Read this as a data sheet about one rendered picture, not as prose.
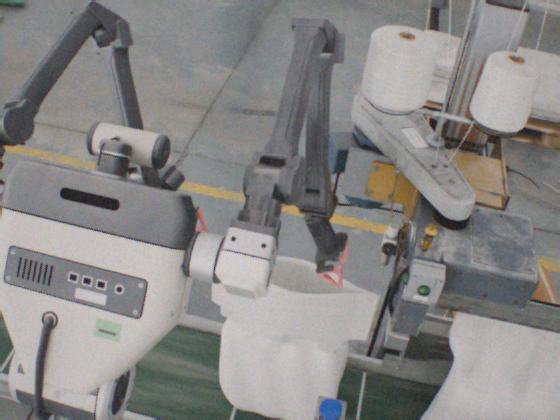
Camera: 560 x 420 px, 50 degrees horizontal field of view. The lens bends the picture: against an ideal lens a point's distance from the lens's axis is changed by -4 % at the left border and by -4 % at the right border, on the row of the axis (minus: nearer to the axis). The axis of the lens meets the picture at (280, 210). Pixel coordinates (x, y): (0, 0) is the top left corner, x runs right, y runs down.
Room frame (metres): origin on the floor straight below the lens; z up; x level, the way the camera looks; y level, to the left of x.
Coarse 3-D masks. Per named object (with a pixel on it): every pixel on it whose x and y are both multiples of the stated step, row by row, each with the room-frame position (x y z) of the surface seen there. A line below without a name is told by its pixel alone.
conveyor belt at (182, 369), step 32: (0, 320) 1.37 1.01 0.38; (0, 352) 1.23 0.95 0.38; (160, 352) 1.34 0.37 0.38; (192, 352) 1.36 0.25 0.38; (160, 384) 1.20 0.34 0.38; (192, 384) 1.22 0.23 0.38; (352, 384) 1.30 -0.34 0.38; (384, 384) 1.32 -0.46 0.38; (416, 384) 1.33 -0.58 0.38; (160, 416) 1.07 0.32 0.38; (192, 416) 1.09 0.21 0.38; (224, 416) 1.11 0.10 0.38; (256, 416) 1.12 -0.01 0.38; (352, 416) 1.17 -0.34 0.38; (384, 416) 1.18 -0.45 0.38; (416, 416) 1.19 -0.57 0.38
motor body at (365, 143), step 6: (354, 126) 1.51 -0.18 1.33; (354, 132) 1.49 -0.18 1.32; (360, 132) 1.48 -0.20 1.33; (360, 138) 1.46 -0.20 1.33; (366, 138) 1.45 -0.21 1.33; (360, 144) 1.47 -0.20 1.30; (366, 144) 1.45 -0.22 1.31; (372, 144) 1.44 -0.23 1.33; (372, 150) 1.45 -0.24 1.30; (378, 150) 1.44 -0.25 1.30; (348, 198) 1.46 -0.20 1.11; (354, 198) 1.44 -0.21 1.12; (360, 198) 1.44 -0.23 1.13; (354, 204) 1.45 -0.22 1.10; (360, 204) 1.43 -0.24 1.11; (366, 204) 1.43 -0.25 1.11; (372, 204) 1.43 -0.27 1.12; (378, 204) 1.44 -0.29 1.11
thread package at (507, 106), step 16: (496, 64) 1.30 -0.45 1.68; (512, 64) 1.30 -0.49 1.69; (528, 64) 1.31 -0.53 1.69; (480, 80) 1.33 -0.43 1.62; (496, 80) 1.28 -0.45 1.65; (512, 80) 1.26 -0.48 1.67; (528, 80) 1.26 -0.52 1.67; (480, 96) 1.30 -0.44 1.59; (496, 96) 1.27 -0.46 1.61; (512, 96) 1.26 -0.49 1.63; (528, 96) 1.27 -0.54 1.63; (480, 112) 1.28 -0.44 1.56; (496, 112) 1.26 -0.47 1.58; (512, 112) 1.25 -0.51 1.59; (528, 112) 1.28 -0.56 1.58; (496, 128) 1.26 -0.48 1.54; (512, 128) 1.26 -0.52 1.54
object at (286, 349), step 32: (224, 288) 1.22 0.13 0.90; (288, 288) 1.26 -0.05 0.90; (320, 288) 1.23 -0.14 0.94; (352, 288) 1.18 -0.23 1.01; (256, 320) 1.17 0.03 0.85; (288, 320) 1.13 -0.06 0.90; (320, 320) 1.14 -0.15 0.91; (352, 320) 1.16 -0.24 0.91; (224, 352) 1.15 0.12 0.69; (256, 352) 1.13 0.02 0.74; (288, 352) 1.11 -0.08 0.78; (320, 352) 1.11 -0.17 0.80; (224, 384) 1.15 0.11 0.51; (256, 384) 1.12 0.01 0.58; (288, 384) 1.10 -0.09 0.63; (320, 384) 1.10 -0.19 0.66; (288, 416) 1.11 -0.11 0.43
